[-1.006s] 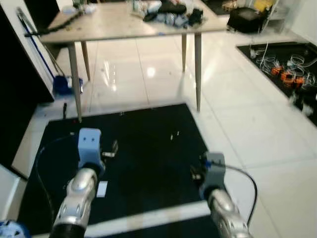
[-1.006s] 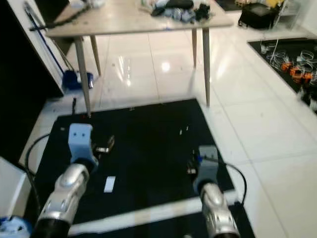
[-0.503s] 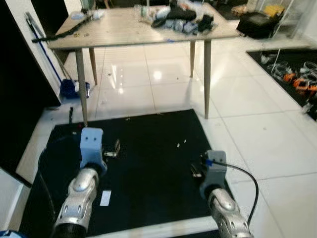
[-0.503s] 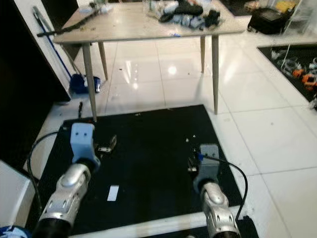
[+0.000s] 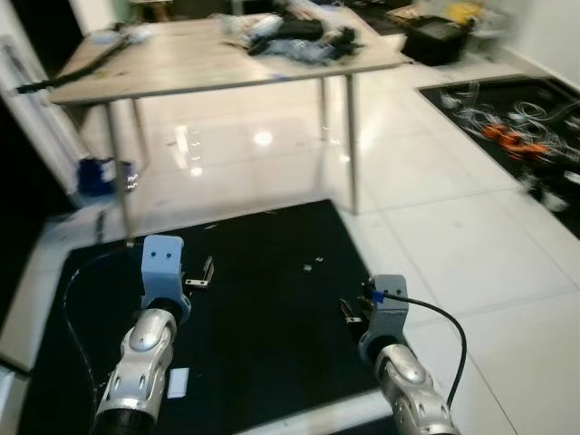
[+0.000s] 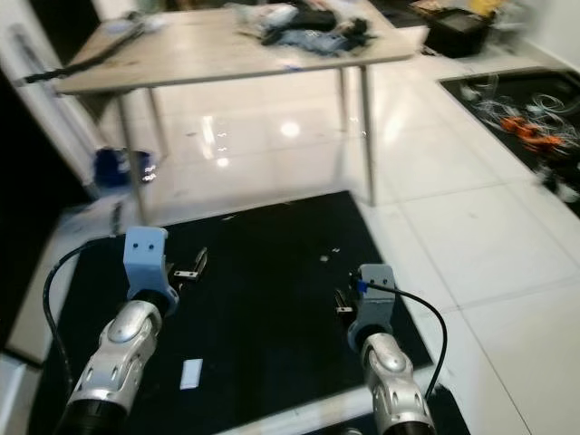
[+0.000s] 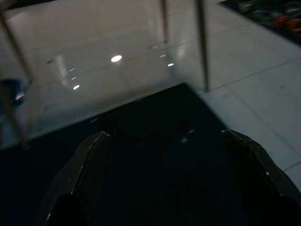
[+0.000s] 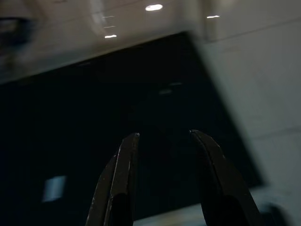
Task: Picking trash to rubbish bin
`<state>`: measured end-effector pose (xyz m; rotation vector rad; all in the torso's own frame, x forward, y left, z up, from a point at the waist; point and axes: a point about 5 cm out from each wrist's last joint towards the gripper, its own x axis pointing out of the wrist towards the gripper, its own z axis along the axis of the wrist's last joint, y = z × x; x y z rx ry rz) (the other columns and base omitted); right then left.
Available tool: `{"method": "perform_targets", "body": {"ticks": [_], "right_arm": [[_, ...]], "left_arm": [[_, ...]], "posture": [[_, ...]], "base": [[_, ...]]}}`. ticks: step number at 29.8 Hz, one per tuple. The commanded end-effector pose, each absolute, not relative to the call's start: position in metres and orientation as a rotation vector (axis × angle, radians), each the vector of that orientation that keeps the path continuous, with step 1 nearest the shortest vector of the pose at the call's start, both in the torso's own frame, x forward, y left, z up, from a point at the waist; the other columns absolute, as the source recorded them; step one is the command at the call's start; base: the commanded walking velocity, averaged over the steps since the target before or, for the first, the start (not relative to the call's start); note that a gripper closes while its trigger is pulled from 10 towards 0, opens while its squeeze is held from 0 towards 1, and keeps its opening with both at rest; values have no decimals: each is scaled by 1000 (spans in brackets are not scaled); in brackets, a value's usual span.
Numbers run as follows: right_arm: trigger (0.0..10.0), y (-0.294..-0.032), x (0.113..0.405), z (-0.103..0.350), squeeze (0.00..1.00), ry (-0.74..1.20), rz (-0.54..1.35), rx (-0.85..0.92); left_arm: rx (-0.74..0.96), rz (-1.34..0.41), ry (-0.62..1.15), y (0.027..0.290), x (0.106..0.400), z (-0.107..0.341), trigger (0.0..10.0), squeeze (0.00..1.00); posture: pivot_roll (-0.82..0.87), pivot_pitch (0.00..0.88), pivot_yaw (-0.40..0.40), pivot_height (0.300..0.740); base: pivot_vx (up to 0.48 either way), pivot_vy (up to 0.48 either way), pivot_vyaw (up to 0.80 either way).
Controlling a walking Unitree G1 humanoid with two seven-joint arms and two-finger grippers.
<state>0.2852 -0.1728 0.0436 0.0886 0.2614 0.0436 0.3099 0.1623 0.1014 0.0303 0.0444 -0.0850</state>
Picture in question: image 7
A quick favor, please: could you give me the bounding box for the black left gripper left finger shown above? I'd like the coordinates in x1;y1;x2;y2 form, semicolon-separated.
35;130;111;226

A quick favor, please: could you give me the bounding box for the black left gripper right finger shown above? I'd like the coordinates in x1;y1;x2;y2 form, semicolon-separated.
220;129;301;226

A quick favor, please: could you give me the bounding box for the black floor mat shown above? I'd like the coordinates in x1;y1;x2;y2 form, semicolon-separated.
0;82;230;226

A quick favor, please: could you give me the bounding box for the light wooden table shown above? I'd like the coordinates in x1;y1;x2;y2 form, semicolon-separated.
0;0;210;151

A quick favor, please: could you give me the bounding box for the black mat with cables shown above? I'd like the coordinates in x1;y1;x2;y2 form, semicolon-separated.
217;0;301;44

